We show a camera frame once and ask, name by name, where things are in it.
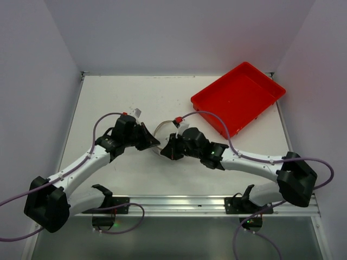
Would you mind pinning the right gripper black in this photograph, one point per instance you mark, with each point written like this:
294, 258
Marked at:
175, 146

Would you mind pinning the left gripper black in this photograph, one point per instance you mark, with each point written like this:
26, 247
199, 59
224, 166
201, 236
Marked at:
142, 136

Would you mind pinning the white mesh laundry bag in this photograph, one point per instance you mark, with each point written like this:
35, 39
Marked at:
162, 134

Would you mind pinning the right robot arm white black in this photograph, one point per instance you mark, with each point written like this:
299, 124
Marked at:
290, 177

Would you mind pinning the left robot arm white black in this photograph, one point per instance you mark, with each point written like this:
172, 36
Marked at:
53, 200

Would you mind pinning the red plastic tray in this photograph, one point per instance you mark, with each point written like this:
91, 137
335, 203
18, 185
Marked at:
237, 98

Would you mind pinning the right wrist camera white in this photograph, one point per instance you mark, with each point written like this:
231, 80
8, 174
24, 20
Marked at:
181, 125

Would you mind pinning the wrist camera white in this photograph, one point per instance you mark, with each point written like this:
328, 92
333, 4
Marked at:
181, 125
136, 113

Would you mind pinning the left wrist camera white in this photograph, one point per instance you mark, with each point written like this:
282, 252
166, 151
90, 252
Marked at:
136, 113

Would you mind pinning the aluminium mounting rail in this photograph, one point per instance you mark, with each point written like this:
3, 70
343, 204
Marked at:
185, 206

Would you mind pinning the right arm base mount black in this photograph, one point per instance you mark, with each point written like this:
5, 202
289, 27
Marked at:
239, 204

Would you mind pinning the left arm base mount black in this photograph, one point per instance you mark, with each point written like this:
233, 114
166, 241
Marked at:
104, 218

